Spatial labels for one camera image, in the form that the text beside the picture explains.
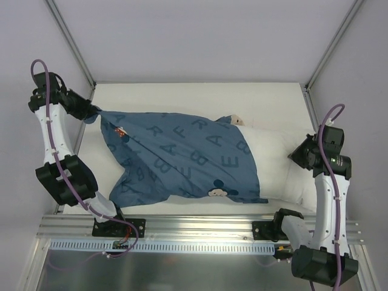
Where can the white slotted cable duct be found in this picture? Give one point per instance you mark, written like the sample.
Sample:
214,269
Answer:
163,247

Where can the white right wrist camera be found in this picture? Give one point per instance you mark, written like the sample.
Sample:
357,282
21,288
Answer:
329,122

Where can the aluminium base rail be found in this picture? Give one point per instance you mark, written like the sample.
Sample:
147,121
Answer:
194,228

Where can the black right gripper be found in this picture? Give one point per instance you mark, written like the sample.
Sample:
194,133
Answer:
300,153

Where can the blue cartoon print pillowcase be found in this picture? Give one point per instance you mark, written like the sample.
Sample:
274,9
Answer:
165,154

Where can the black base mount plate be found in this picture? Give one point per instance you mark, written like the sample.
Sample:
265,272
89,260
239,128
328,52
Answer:
110,229
267,231

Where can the left aluminium frame post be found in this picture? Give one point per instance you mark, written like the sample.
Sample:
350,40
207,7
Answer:
70,41

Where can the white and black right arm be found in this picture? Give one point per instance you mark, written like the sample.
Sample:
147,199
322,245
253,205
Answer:
321,256

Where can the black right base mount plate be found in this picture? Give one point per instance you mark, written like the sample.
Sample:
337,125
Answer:
267,231

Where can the right aluminium frame post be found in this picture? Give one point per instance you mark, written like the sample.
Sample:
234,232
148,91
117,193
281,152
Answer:
334,42

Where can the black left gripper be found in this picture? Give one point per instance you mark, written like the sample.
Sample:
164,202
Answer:
86,110

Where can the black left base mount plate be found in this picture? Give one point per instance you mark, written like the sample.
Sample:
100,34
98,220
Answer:
110,229

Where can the aluminium frame post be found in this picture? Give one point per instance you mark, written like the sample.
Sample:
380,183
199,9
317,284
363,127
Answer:
334,42
70,41

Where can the white pillow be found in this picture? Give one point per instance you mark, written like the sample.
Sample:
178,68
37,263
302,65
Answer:
279,177

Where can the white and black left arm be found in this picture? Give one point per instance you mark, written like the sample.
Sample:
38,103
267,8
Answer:
64,175

